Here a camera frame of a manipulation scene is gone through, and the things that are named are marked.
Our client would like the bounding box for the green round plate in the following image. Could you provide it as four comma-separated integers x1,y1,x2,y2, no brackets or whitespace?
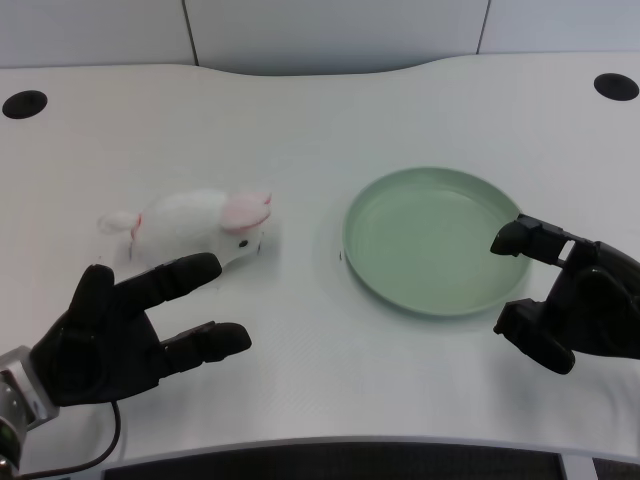
340,166,534,318

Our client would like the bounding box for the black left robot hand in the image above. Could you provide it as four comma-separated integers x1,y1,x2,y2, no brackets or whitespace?
30,252,253,408

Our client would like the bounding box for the white plush rabbit doll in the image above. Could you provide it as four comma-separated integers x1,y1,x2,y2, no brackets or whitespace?
96,187,274,271

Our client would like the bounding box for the black thin cable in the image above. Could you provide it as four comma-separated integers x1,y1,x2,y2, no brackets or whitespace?
20,399,123,476

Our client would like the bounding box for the black round cable grommet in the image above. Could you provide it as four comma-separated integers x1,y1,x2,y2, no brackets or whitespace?
1,90,49,120
593,72,640,102

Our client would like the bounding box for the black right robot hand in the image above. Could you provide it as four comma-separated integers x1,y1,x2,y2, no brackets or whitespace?
490,212,640,376

